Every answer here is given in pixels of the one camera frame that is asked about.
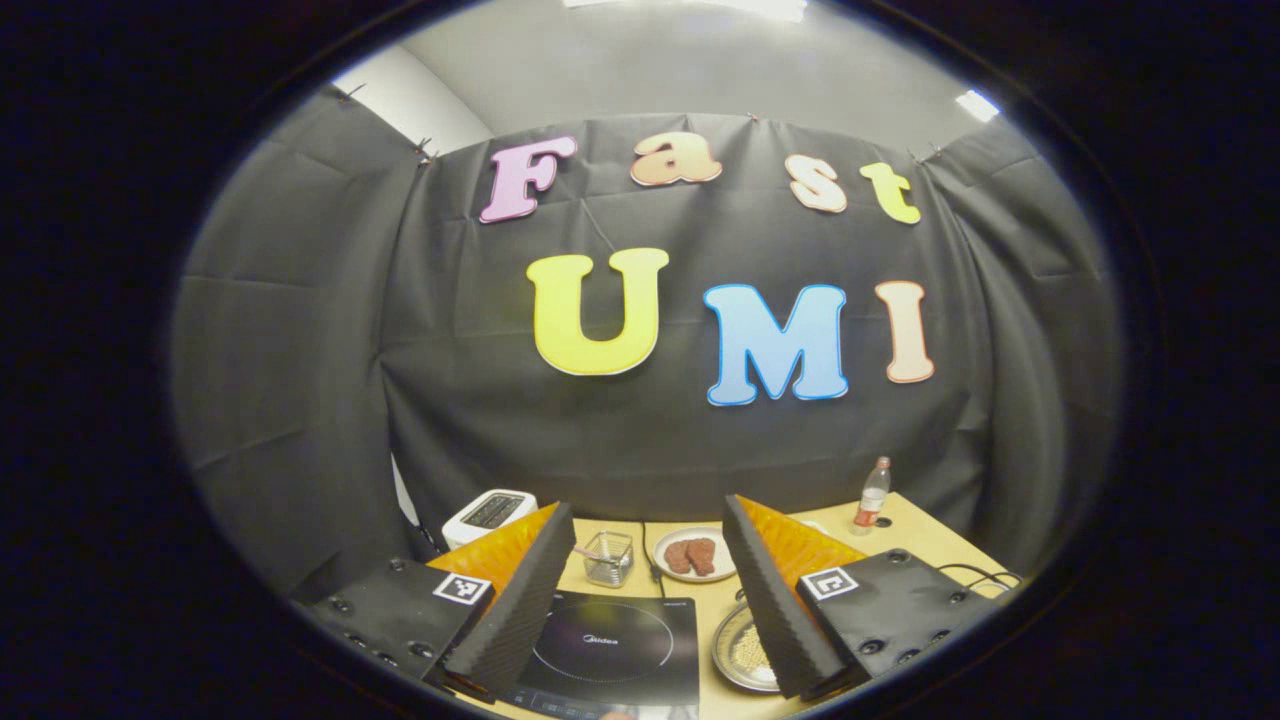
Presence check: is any clear plastic water bottle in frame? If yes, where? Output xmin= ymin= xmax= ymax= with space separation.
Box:
xmin=853 ymin=456 xmax=892 ymax=536

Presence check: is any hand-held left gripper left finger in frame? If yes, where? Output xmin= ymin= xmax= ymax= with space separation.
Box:
xmin=300 ymin=502 xmax=578 ymax=701

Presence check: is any black looped cable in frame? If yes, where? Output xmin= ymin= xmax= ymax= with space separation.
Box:
xmin=935 ymin=563 xmax=1026 ymax=593

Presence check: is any white round plate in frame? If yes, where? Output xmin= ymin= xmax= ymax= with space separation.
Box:
xmin=652 ymin=526 xmax=739 ymax=584

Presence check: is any black induction cooktop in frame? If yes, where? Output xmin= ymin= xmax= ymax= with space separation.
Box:
xmin=500 ymin=590 xmax=701 ymax=720

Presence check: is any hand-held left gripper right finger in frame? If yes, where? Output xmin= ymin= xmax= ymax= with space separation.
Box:
xmin=722 ymin=494 xmax=1001 ymax=701

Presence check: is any large ceiling light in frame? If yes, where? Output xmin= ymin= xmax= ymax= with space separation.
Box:
xmin=560 ymin=0 xmax=809 ymax=23

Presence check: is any wire mesh basket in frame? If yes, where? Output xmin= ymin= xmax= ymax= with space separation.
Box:
xmin=583 ymin=531 xmax=635 ymax=588

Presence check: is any large soybean pile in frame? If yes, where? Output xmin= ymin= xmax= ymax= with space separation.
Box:
xmin=730 ymin=625 xmax=776 ymax=673

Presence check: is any black power cord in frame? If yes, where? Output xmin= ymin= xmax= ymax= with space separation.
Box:
xmin=640 ymin=520 xmax=669 ymax=599

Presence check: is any stainless steel pot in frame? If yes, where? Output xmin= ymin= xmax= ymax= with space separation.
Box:
xmin=712 ymin=600 xmax=783 ymax=694

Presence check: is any white toaster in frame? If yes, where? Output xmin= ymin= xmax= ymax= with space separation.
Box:
xmin=442 ymin=489 xmax=538 ymax=551

